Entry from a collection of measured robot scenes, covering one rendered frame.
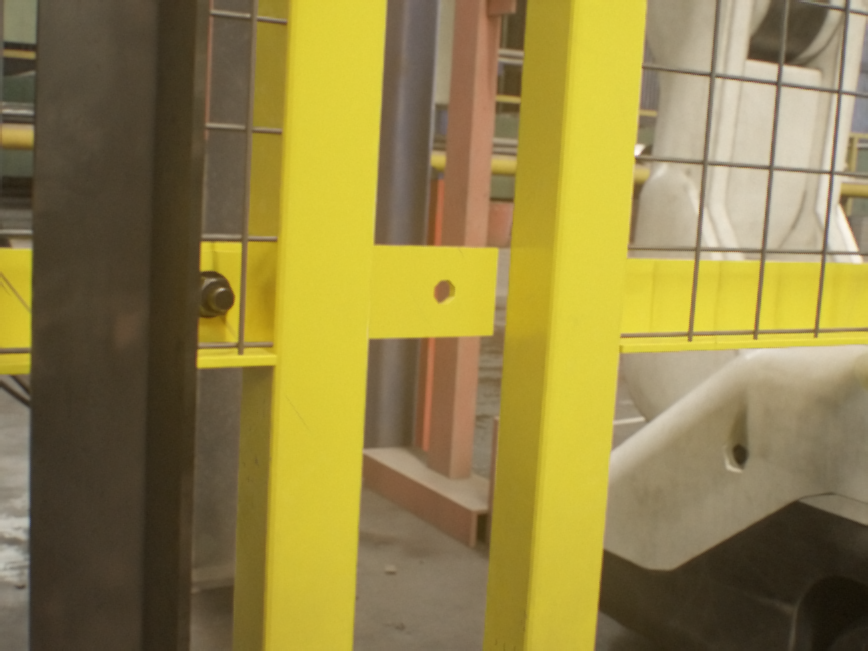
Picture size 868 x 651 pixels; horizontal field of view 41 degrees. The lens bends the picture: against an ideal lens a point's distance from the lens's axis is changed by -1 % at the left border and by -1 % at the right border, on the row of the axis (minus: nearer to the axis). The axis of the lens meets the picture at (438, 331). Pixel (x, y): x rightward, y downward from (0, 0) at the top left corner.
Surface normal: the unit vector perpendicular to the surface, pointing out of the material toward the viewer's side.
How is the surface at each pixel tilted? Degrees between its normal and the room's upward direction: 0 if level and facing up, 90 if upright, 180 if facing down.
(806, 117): 94
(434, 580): 0
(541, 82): 90
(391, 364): 90
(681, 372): 90
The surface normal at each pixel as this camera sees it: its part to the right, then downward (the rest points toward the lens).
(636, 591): -0.86, 0.02
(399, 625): 0.06, -0.99
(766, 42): 0.25, 0.89
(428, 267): 0.50, 0.15
